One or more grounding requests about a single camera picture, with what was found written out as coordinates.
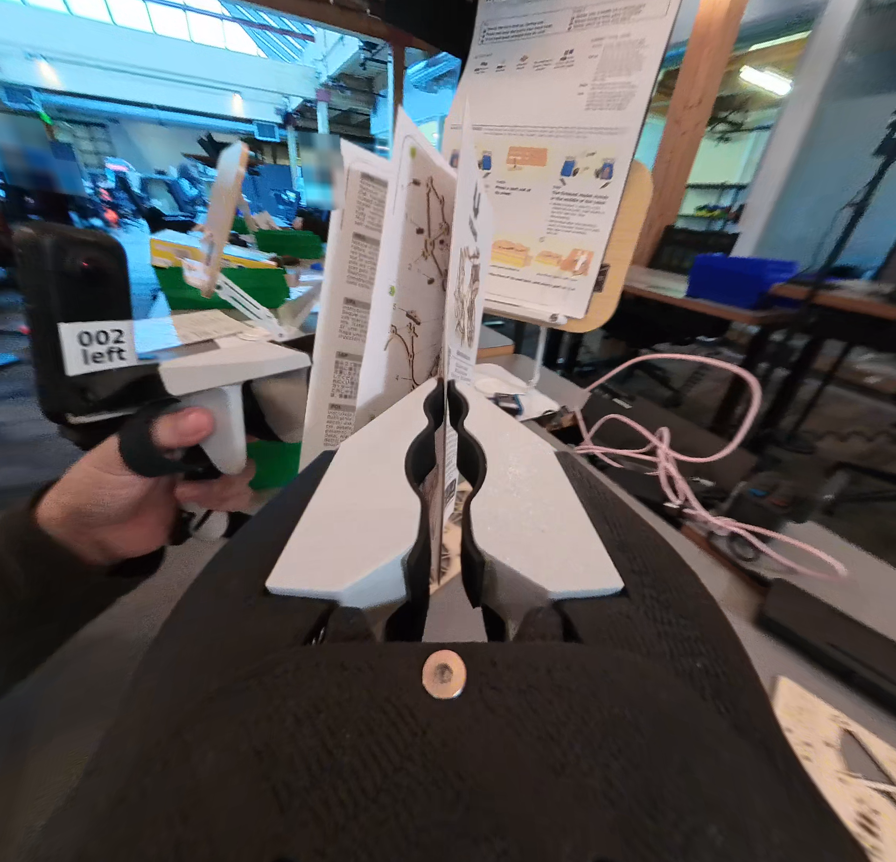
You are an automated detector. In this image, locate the black tripod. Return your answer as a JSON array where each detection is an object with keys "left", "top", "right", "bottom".
[{"left": 762, "top": 116, "right": 896, "bottom": 457}]

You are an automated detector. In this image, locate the clipboard with instruction sheet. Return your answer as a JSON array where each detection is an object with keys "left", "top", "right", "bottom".
[{"left": 442, "top": 0, "right": 694, "bottom": 334}]

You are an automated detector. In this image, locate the person's left hand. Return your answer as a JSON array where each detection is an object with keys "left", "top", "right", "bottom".
[{"left": 35, "top": 407, "right": 257, "bottom": 569}]

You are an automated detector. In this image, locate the black bag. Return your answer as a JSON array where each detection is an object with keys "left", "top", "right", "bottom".
[{"left": 583, "top": 389, "right": 763, "bottom": 521}]

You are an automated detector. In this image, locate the blue plastic bin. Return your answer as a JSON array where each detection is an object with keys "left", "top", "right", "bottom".
[{"left": 686, "top": 252, "right": 801, "bottom": 310}]

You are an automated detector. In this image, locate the wooden board on white stand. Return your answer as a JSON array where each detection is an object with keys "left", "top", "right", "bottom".
[{"left": 182, "top": 141, "right": 324, "bottom": 343}]

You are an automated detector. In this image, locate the pink cable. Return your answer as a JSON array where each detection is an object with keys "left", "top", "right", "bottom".
[{"left": 573, "top": 353, "right": 849, "bottom": 582}]

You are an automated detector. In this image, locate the black flat case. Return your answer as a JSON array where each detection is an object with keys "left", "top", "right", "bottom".
[{"left": 759, "top": 578, "right": 896, "bottom": 703}]

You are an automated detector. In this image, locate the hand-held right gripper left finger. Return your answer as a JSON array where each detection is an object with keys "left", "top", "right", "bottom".
[{"left": 266, "top": 379, "right": 448, "bottom": 640}]

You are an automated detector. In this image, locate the white instruction booklet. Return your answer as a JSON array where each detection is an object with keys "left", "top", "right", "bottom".
[{"left": 301, "top": 106, "right": 492, "bottom": 586}]

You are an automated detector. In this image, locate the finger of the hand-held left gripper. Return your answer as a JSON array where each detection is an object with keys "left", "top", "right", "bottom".
[
  {"left": 133, "top": 312, "right": 282, "bottom": 360},
  {"left": 158, "top": 347, "right": 313, "bottom": 398}
]

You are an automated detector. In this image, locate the white clipboard stand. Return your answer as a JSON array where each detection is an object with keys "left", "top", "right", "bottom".
[{"left": 476, "top": 315, "right": 569, "bottom": 402}]

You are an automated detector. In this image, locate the yellow box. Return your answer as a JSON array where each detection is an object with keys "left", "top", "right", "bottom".
[{"left": 150, "top": 235, "right": 278, "bottom": 270}]

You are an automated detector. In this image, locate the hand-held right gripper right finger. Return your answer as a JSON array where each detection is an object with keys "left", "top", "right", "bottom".
[{"left": 447, "top": 379, "right": 624, "bottom": 640}]

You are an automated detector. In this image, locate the wooden post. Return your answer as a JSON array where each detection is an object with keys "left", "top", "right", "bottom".
[{"left": 633, "top": 0, "right": 761, "bottom": 269}]

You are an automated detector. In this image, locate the wooden workbench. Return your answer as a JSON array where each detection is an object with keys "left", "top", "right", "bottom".
[{"left": 622, "top": 266, "right": 896, "bottom": 362}]

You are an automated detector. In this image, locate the laser-cut wooden sheet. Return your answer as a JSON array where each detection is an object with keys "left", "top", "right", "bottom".
[{"left": 769, "top": 676, "right": 896, "bottom": 862}]

